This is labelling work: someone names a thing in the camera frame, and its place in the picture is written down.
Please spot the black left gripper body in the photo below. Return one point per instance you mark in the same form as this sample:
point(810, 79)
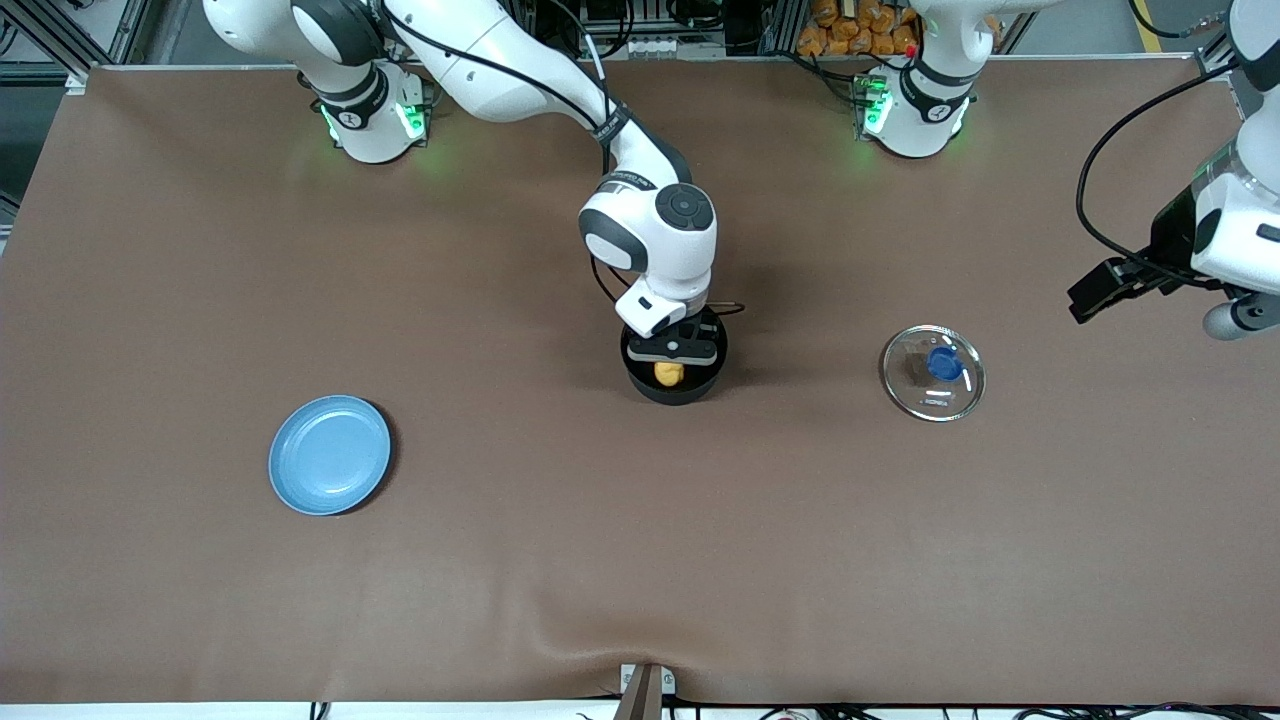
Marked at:
point(1168, 243)

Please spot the glass lid blue knob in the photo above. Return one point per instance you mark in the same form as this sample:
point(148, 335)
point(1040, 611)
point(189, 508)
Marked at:
point(915, 390)

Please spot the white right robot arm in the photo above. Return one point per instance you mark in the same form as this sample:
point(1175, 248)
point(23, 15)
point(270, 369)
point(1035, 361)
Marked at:
point(500, 60)

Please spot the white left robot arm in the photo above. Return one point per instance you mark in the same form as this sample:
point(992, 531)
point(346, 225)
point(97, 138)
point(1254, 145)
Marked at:
point(1240, 230)

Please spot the white power strip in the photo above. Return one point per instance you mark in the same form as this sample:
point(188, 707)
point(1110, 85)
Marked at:
point(655, 45)

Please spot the orange packaged goods pile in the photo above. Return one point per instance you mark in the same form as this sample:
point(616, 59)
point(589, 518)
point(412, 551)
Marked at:
point(850, 35)

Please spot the blue round plate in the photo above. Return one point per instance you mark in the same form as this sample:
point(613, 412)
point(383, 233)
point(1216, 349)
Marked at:
point(330, 455)

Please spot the aluminium frame profile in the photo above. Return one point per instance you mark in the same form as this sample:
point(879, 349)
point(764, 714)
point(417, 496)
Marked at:
point(78, 80)
point(1212, 65)

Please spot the metal camera pole bracket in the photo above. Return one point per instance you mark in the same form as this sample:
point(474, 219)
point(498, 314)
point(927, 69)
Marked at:
point(645, 695)

